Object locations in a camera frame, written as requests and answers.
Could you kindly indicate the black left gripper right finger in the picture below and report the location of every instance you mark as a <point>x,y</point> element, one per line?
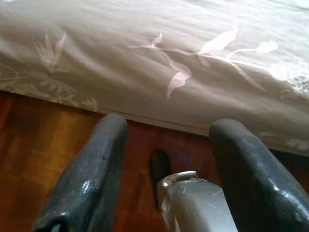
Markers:
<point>256,183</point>

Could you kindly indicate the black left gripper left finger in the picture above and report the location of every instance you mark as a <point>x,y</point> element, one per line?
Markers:
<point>94,174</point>

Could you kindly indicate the beige floral bedspread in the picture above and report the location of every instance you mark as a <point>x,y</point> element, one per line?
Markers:
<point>144,60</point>

